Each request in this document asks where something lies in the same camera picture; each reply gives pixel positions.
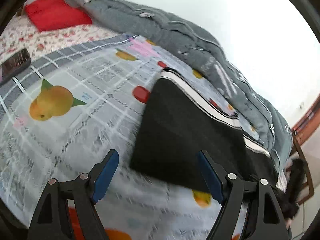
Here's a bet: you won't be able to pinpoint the black pants with white stripe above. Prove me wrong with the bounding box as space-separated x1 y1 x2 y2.
130 68 278 192

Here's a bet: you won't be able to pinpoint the fruit print bed sheet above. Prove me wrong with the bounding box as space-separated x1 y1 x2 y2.
1 35 265 239

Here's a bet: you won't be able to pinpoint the black mobile phone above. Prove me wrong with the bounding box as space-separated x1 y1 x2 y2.
1 48 31 86

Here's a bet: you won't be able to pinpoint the floral print bed sheet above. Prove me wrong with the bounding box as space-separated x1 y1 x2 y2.
1 16 118 63

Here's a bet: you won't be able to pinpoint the red pillow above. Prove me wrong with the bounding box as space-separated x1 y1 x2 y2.
25 0 92 32

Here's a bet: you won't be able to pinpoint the grey quilted comforter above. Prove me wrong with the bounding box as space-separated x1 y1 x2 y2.
65 0 293 170

